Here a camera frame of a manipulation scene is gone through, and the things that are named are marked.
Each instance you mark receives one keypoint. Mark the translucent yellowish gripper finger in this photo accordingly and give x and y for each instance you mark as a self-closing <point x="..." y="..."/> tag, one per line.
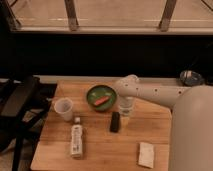
<point x="124" y="121"/>

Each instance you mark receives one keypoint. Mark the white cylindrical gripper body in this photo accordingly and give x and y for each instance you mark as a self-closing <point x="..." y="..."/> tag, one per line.
<point x="125" y="105"/>

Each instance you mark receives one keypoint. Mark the black eraser block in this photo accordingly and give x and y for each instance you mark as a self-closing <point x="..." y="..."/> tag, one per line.
<point x="115" y="122"/>

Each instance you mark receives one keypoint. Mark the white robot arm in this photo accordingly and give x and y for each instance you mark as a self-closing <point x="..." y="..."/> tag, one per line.
<point x="191" y="136"/>

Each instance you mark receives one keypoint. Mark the dark round robot base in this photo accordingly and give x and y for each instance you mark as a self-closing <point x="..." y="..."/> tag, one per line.
<point x="191" y="78"/>

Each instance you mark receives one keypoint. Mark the orange carrot piece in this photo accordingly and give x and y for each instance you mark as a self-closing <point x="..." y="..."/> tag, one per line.
<point x="100" y="101"/>

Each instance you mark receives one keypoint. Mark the green bowl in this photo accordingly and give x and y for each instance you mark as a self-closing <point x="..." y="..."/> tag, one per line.
<point x="99" y="91"/>

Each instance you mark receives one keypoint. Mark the white folded napkin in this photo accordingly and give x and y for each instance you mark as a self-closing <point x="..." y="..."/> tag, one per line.
<point x="146" y="155"/>

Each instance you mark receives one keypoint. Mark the white plastic bottle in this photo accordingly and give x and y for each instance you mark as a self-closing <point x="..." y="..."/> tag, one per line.
<point x="76" y="148"/>

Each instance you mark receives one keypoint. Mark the black office chair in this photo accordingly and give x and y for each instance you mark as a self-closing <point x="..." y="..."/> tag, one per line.
<point x="22" y="105"/>

